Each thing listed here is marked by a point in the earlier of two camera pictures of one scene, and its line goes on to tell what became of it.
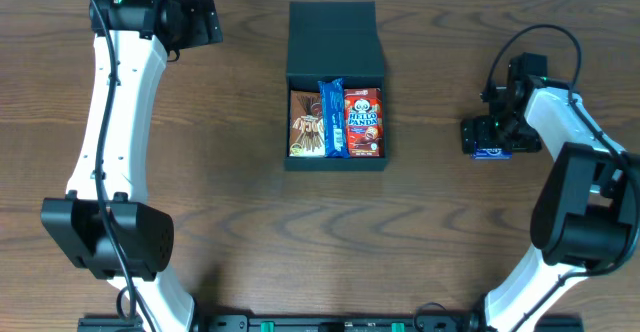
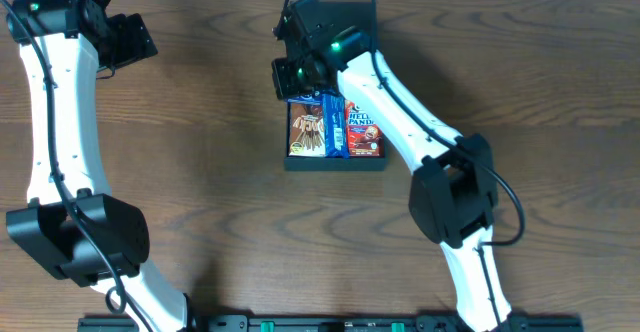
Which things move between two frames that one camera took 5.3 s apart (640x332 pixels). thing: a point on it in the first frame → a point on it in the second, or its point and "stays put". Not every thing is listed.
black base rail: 332,323 stays put
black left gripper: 195,35 → 129,50
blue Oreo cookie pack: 334,118 stays put
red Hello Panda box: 364,112 stays put
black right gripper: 476,135 → 288,79
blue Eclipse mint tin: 493,154 → 307,98
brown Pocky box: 306,124 stays put
